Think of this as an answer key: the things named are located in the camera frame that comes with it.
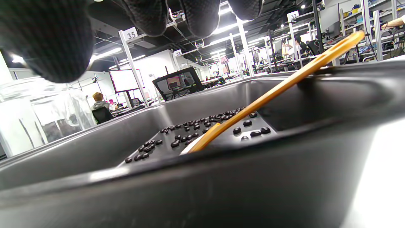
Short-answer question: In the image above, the person's right hand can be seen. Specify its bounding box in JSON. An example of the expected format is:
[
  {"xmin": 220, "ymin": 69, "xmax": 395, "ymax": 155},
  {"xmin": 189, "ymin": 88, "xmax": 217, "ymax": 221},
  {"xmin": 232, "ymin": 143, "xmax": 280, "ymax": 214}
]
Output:
[{"xmin": 0, "ymin": 0, "xmax": 264, "ymax": 83}]

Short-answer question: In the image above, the jarred coffee beans group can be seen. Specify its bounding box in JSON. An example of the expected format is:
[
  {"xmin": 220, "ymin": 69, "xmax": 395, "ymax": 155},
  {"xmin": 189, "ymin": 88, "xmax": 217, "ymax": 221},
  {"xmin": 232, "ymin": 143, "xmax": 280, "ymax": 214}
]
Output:
[{"xmin": 41, "ymin": 117, "xmax": 86, "ymax": 143}]

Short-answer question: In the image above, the dark metal baking tray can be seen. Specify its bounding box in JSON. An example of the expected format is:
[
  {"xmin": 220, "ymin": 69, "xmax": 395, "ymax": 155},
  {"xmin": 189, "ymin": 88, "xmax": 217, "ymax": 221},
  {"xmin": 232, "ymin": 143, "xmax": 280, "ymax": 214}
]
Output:
[{"xmin": 0, "ymin": 59, "xmax": 405, "ymax": 228}]

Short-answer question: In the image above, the orange brush with pale bristles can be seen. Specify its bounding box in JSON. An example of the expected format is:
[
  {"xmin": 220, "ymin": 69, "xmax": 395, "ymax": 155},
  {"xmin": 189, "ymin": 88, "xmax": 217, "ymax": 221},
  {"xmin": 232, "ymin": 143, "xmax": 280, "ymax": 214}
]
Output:
[{"xmin": 180, "ymin": 31, "xmax": 366, "ymax": 155}]

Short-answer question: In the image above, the clear glass jar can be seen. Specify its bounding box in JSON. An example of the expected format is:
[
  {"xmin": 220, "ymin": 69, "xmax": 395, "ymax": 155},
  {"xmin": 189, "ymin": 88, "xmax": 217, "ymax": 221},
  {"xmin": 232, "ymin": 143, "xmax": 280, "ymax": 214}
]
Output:
[{"xmin": 0, "ymin": 76, "xmax": 97, "ymax": 158}]

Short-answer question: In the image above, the large monitor screen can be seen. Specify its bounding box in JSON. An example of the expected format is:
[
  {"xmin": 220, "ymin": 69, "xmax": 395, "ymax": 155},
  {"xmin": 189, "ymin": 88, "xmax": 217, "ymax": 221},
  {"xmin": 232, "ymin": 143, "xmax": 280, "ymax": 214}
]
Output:
[{"xmin": 109, "ymin": 69, "xmax": 145, "ymax": 93}]

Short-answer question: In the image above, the black office chair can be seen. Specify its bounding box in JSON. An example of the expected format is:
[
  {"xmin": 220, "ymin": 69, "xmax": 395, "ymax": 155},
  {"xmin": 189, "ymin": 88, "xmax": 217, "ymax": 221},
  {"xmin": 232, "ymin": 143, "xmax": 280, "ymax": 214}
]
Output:
[{"xmin": 92, "ymin": 106, "xmax": 114, "ymax": 124}]

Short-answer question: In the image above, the black mesh chair back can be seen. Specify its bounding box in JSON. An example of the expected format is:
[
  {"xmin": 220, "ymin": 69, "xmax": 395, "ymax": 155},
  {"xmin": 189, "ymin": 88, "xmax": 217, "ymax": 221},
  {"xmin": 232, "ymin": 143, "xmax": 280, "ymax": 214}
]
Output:
[{"xmin": 153, "ymin": 67, "xmax": 204, "ymax": 102}]

